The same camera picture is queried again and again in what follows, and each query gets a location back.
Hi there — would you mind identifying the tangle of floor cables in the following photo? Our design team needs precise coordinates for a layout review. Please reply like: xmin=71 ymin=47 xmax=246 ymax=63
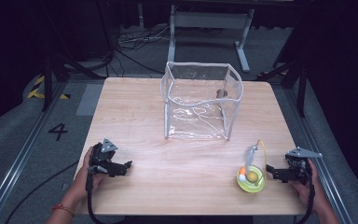
xmin=106 ymin=25 xmax=172 ymax=77

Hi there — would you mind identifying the red string bracelet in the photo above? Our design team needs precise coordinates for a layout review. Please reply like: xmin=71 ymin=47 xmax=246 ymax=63
xmin=50 ymin=203 xmax=76 ymax=217

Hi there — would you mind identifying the grey metal table frame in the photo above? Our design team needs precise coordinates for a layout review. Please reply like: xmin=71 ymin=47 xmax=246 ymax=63
xmin=167 ymin=4 xmax=256 ymax=75

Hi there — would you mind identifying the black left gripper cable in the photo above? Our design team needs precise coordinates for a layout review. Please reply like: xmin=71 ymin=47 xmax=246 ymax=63
xmin=85 ymin=166 xmax=108 ymax=224

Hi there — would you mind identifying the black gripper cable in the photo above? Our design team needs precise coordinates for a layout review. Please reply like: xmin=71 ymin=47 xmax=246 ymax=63
xmin=85 ymin=166 xmax=108 ymax=224
xmin=294 ymin=161 xmax=317 ymax=224

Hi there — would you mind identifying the black metal stand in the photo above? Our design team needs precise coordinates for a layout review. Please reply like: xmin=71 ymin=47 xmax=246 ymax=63
xmin=256 ymin=0 xmax=312 ymax=119
xmin=40 ymin=0 xmax=108 ymax=112

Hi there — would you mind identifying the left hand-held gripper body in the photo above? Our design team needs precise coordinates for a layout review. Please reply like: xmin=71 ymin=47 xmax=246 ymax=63
xmin=88 ymin=138 xmax=119 ymax=175

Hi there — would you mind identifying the clear plastic storage bag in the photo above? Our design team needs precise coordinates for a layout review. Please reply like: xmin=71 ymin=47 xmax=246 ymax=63
xmin=159 ymin=61 xmax=244 ymax=142

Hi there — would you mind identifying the aluminium floor rail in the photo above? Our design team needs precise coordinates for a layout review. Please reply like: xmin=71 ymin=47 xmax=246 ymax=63
xmin=279 ymin=83 xmax=356 ymax=224
xmin=0 ymin=79 xmax=67 ymax=224

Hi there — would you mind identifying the yellow-green round ball toy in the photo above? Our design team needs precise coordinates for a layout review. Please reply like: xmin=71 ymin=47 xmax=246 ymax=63
xmin=236 ymin=138 xmax=269 ymax=194

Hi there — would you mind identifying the black floor cable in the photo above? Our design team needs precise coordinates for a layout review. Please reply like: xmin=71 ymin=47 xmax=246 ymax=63
xmin=3 ymin=160 xmax=81 ymax=224

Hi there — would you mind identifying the yellow and black floor tape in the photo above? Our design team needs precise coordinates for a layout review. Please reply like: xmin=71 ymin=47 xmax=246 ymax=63
xmin=26 ymin=75 xmax=71 ymax=101

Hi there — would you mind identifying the person's left hand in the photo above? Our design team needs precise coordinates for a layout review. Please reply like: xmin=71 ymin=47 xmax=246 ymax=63
xmin=73 ymin=146 xmax=107 ymax=201

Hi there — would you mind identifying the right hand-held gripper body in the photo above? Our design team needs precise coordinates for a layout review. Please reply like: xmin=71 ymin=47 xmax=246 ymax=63
xmin=284 ymin=146 xmax=323 ymax=184

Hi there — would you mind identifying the person's right hand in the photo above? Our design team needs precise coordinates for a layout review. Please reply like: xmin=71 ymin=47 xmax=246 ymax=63
xmin=291 ymin=159 xmax=324 ymax=215

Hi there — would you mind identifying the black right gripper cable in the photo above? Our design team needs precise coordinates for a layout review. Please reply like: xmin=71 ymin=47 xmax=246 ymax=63
xmin=294 ymin=161 xmax=317 ymax=224

